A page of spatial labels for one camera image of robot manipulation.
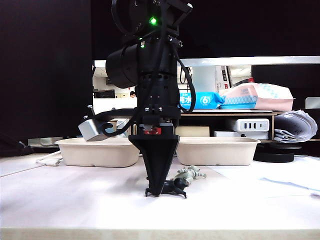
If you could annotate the flat white box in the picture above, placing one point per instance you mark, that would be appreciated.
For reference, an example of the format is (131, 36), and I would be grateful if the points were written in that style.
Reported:
(240, 135)

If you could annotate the white USB power strip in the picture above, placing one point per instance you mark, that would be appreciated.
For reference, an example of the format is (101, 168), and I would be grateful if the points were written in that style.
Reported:
(250, 125)

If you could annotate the small beige box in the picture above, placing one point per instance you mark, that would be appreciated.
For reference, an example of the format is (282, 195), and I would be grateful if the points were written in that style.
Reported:
(192, 131)

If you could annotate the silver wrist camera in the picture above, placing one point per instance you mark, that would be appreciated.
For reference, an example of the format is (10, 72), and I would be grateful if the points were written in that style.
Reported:
(93, 131)

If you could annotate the silver monitor foot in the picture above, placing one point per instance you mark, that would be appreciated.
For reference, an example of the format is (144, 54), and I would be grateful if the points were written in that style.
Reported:
(45, 141)

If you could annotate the black cat figure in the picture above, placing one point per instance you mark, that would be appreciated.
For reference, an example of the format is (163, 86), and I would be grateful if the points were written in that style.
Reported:
(175, 186)

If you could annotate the black monitor silver bezel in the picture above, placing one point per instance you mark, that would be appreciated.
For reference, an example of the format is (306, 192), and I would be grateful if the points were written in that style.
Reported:
(250, 30)

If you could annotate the rolled paper stack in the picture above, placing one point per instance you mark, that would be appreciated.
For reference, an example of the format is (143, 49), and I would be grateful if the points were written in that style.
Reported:
(295, 125)

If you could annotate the pink tissue pack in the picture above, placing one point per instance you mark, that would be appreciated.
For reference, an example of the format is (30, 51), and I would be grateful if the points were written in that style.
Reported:
(265, 97)

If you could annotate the wooden desk shelf organizer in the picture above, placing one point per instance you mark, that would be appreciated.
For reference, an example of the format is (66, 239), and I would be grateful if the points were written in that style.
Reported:
(225, 114)

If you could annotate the person in background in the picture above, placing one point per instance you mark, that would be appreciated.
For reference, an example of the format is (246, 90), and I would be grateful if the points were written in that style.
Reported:
(132, 94)

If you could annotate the grey striped cat figure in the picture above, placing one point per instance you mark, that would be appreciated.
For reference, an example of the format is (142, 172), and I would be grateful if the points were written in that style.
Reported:
(190, 172)

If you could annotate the white paper sheet stack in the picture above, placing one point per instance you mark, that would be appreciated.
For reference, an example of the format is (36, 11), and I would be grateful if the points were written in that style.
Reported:
(300, 182)

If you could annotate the black round stand base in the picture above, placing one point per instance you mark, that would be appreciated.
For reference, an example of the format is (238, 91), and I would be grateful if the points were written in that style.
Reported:
(275, 155)

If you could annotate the large white paper sheet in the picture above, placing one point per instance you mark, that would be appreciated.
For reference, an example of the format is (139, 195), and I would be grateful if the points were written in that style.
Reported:
(237, 172)

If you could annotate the blue wet wipes pack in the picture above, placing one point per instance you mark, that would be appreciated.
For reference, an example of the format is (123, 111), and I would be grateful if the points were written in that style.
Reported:
(207, 100)

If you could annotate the large black monitor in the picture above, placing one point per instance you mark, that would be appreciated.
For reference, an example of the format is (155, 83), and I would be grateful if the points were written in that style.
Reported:
(45, 75)

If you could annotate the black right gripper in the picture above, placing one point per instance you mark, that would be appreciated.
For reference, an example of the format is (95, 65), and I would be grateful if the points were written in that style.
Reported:
(157, 120)

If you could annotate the flat silver slab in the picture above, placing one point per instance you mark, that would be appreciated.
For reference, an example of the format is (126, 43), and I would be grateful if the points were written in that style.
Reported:
(225, 110)

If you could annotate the beige paper pulp box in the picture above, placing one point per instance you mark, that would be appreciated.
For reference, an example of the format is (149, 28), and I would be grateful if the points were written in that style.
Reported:
(100, 155)
(217, 152)

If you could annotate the distant black monitors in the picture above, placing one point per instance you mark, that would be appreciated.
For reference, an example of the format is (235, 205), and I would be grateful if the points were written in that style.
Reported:
(103, 94)

